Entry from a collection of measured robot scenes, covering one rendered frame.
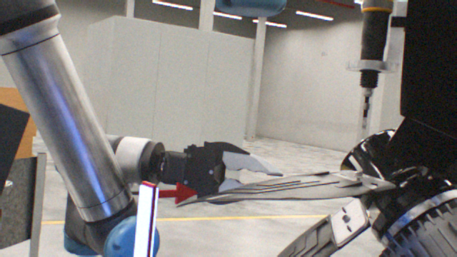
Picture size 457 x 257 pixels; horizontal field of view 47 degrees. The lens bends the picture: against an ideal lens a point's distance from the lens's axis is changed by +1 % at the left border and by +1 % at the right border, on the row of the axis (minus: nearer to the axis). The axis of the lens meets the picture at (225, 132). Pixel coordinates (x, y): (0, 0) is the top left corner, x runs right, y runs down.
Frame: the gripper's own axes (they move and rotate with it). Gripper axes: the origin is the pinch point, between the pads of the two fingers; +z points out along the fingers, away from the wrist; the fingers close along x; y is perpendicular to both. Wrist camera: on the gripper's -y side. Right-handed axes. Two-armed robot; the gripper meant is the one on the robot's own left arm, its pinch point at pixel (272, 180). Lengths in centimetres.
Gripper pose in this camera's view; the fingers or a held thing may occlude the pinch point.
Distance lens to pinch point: 75.7
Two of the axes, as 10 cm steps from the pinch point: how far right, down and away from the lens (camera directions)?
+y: 2.4, 0.8, 9.7
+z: 9.6, 1.1, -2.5
